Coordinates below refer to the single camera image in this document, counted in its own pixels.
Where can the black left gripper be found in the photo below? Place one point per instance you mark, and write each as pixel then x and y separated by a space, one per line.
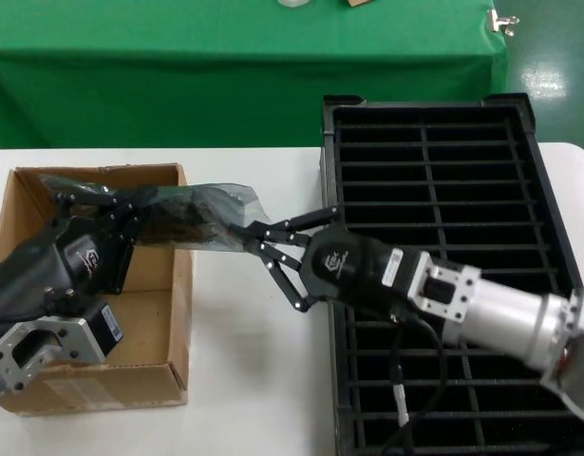
pixel 49 271

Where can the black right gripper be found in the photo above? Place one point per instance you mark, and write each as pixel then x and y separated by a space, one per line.
pixel 348 266

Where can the grey translucent antistatic bag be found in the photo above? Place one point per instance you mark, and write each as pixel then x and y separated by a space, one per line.
pixel 239 199

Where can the black slotted plastic container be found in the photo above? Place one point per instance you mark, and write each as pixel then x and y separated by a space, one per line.
pixel 330 190

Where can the brown cardboard box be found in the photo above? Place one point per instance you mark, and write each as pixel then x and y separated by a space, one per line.
pixel 149 328

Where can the green tablecloth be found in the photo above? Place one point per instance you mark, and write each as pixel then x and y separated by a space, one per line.
pixel 225 71

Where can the white translucent plastic object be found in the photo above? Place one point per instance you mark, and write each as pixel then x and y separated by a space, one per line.
pixel 292 3

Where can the small brown cardboard piece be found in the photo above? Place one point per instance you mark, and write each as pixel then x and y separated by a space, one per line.
pixel 357 3

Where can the silver metal binder clip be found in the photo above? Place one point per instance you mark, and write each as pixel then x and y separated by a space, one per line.
pixel 496 21

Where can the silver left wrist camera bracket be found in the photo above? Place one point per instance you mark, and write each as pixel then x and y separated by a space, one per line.
pixel 54 347

